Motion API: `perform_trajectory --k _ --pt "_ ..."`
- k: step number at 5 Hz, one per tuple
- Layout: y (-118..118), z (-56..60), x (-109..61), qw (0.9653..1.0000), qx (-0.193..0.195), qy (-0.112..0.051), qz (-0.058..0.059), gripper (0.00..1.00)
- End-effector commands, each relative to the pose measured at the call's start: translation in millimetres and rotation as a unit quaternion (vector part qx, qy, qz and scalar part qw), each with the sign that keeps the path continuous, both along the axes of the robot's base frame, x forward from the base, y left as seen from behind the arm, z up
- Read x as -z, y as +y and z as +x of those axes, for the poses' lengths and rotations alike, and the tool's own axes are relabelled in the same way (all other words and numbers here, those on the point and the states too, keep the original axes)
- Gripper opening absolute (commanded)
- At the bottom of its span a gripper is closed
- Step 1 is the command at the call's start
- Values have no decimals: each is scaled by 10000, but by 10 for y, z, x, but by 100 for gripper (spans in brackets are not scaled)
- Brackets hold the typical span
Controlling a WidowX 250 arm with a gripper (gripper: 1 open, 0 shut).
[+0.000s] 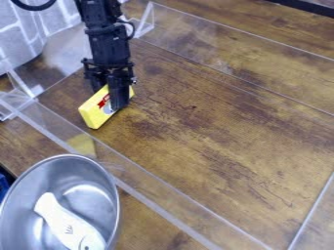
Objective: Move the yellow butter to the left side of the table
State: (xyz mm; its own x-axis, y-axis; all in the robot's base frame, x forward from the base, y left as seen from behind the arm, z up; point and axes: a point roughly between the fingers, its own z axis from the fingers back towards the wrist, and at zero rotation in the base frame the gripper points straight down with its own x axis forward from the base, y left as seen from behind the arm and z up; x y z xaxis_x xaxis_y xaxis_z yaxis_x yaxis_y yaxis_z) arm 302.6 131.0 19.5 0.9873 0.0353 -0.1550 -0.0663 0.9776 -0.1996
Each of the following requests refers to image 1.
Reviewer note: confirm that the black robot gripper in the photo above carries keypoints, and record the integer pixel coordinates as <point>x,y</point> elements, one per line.
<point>110,66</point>

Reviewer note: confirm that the yellow butter block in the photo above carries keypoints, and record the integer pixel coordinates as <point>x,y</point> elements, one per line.
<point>96,110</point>

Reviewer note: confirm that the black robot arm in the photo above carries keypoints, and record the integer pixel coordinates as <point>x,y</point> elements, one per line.
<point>102,13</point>

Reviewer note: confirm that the grey brick pattern cloth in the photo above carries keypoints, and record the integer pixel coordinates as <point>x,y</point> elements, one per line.
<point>26,29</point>

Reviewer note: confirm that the silver metal bowl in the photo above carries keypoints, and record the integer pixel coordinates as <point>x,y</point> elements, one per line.
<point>85,189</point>

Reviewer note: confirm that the blue object at edge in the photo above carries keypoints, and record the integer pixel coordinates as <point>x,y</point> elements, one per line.
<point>5,186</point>

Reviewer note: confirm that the cream wooden fish toy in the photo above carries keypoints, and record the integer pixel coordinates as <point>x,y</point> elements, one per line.
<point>77,234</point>

